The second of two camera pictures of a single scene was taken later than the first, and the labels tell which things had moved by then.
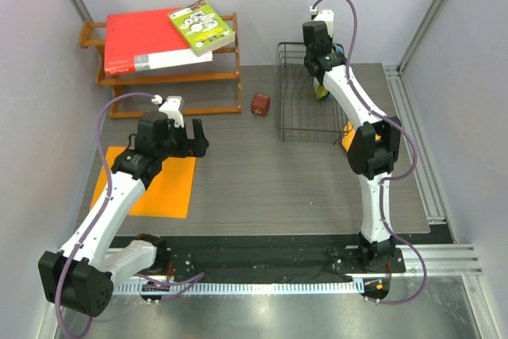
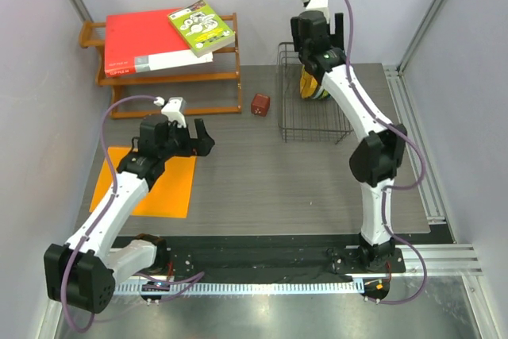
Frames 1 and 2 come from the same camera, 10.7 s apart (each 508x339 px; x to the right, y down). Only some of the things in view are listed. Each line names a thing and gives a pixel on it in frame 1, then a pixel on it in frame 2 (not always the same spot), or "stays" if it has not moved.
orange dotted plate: x=348 y=133 → x=308 y=84
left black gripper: x=195 y=147 stays
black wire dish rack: x=302 y=115 stays
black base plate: x=225 y=256 stays
